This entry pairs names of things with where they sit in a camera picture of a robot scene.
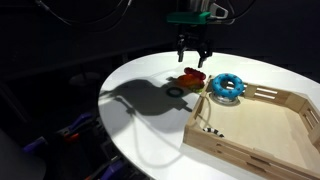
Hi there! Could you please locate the black hanging cable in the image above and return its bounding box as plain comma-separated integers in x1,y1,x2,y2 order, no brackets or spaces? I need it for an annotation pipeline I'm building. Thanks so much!
34,0,134,28

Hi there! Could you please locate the orange rubber ring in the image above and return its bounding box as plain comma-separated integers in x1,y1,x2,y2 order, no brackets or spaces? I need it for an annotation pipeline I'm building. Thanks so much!
176,73,205,90

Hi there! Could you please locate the black white striped object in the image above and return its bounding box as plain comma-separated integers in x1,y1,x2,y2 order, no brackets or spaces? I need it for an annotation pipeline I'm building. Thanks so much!
203,128,224,138

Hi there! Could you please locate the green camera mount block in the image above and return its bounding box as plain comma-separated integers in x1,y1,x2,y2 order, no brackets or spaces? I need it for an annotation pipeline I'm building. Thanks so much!
166,12,211,25

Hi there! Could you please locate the small green ring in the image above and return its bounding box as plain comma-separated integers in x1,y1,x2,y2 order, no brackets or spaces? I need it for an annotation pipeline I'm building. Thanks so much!
166,86,185,98

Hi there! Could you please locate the yellow-green small ring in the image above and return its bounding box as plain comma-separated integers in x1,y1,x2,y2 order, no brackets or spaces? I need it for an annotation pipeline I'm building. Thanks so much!
193,85,206,94

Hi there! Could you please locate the red rubber ring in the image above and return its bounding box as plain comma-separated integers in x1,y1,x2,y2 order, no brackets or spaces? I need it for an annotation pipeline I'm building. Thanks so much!
183,66,207,81

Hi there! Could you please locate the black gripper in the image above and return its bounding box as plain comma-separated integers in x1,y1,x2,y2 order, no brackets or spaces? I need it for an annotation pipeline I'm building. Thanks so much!
177,24,212,68

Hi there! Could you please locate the blue rubber ring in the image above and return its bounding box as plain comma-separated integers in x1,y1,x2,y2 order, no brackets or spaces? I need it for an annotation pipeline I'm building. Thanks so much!
211,72,245,100

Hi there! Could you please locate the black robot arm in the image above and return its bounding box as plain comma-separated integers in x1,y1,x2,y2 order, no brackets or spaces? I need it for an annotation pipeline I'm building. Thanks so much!
167,0,234,68

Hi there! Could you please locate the purple orange clamp tool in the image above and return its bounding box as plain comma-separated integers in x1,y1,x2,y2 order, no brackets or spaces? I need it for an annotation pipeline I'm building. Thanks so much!
22,112,97,154

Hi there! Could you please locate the wooden slatted tray box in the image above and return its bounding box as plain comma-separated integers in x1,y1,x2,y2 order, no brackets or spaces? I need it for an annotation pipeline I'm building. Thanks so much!
183,81,320,180

